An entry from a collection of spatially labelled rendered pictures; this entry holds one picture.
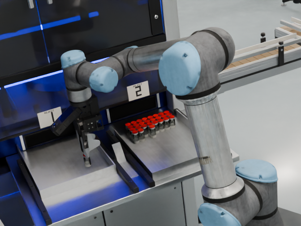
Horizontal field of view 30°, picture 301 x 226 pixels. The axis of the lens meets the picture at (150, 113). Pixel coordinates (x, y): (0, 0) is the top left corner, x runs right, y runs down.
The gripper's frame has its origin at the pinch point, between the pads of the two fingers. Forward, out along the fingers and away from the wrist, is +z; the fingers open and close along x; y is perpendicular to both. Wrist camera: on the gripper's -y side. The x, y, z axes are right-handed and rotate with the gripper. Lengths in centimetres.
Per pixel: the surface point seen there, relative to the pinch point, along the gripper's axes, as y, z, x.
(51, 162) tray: -9.3, 7.4, 12.1
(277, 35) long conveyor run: 118, 7, 57
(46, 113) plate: -6.2, -8.4, 19.1
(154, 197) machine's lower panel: 29, 43, 18
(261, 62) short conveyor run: 91, 3, 30
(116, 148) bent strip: 11.5, 2.9, 0.8
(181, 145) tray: 33.6, 6.9, -4.2
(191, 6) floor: 239, 104, 384
